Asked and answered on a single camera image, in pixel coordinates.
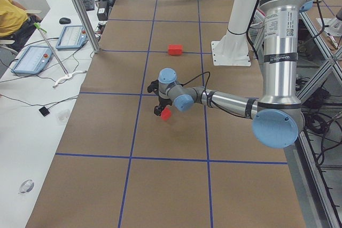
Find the red cube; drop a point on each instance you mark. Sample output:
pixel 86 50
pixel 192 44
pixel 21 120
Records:
pixel 177 50

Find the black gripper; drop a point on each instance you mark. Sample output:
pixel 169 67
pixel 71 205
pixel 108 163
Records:
pixel 162 102

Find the teach pendant near tablet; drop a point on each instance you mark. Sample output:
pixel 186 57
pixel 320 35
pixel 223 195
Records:
pixel 33 60

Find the teach pendant far tablet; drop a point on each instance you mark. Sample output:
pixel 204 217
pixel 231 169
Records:
pixel 71 38

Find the teach pendant tablet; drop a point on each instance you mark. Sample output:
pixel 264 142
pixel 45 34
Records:
pixel 33 60
pixel 71 38

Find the metal reacher grabber stick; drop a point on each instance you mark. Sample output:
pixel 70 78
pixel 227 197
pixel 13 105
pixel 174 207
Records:
pixel 67 75

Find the person in yellow shirt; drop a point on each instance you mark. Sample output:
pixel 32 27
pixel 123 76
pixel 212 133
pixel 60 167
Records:
pixel 17 24

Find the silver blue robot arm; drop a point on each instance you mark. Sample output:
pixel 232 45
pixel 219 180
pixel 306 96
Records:
pixel 276 116

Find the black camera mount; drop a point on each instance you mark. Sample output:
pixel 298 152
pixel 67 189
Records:
pixel 153 87

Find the red cube block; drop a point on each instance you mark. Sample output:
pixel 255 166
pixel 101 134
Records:
pixel 171 50
pixel 166 114

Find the aluminium frame post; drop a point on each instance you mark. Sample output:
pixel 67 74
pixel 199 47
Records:
pixel 81 11

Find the black computer mouse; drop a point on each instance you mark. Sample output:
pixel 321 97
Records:
pixel 64 21

